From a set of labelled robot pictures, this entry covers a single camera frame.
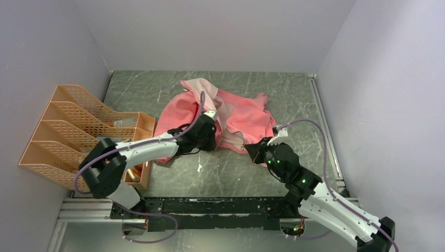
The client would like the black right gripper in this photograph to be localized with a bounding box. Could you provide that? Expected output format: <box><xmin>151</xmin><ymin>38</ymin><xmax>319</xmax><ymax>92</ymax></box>
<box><xmin>246</xmin><ymin>136</ymin><xmax>287</xmax><ymax>181</ymax></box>

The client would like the pink zip-up jacket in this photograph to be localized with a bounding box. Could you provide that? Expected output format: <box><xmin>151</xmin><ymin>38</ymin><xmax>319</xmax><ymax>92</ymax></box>
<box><xmin>154</xmin><ymin>78</ymin><xmax>276</xmax><ymax>154</ymax></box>

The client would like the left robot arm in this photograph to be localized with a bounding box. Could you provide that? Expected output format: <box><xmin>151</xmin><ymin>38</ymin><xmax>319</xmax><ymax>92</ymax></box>
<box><xmin>76</xmin><ymin>110</ymin><xmax>217</xmax><ymax>218</ymax></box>

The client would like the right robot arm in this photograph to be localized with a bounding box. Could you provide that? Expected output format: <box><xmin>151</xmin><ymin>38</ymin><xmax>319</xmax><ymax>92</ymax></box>
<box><xmin>243</xmin><ymin>138</ymin><xmax>395</xmax><ymax>251</ymax></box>

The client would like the orange mesh file rack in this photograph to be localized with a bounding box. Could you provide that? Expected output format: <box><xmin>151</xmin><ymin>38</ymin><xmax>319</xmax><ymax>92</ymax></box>
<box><xmin>19</xmin><ymin>85</ymin><xmax>155</xmax><ymax>190</ymax></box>

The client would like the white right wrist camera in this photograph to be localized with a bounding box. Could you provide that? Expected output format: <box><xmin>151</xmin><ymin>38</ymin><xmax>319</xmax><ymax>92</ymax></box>
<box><xmin>267</xmin><ymin>125</ymin><xmax>290</xmax><ymax>146</ymax></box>

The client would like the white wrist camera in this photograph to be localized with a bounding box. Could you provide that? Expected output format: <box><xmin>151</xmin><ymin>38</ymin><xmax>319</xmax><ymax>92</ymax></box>
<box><xmin>267</xmin><ymin>125</ymin><xmax>290</xmax><ymax>146</ymax></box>
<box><xmin>203</xmin><ymin>110</ymin><xmax>218</xmax><ymax>121</ymax></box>

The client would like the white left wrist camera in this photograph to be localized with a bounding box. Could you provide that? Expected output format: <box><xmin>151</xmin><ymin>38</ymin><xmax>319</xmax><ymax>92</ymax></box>
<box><xmin>203</xmin><ymin>110</ymin><xmax>218</xmax><ymax>121</ymax></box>

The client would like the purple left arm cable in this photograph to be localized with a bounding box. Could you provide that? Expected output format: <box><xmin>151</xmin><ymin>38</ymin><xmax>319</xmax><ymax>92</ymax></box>
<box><xmin>73</xmin><ymin>91</ymin><xmax>206</xmax><ymax>195</ymax></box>

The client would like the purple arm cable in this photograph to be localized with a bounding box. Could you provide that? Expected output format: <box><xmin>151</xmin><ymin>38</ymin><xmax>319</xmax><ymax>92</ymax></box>
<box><xmin>276</xmin><ymin>119</ymin><xmax>400</xmax><ymax>252</ymax></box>
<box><xmin>73</xmin><ymin>91</ymin><xmax>206</xmax><ymax>195</ymax></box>

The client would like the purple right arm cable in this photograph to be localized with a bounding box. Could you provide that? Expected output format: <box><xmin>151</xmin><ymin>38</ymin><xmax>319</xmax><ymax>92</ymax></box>
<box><xmin>276</xmin><ymin>119</ymin><xmax>400</xmax><ymax>252</ymax></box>

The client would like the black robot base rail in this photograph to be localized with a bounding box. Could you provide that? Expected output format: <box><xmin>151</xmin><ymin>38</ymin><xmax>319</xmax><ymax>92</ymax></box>
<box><xmin>110</xmin><ymin>196</ymin><xmax>300</xmax><ymax>232</ymax></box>

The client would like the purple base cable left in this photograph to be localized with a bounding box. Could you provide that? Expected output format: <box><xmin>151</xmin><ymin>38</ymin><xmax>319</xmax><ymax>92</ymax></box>
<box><xmin>111</xmin><ymin>203</ymin><xmax>179</xmax><ymax>244</ymax></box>

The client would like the aluminium table frame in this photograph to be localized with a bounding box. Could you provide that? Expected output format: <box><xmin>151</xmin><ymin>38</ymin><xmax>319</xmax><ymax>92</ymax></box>
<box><xmin>58</xmin><ymin>198</ymin><xmax>311</xmax><ymax>235</ymax></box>

